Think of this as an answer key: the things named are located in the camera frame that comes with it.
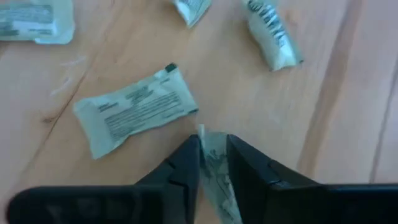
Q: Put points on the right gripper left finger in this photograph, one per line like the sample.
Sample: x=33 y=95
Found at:
x=140 y=205

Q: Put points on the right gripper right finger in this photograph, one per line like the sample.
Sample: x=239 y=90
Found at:
x=295 y=205

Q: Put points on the green stevia sweetener packet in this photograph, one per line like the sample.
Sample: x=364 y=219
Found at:
x=133 y=112
x=34 y=21
x=214 y=161
x=192 y=9
x=272 y=34

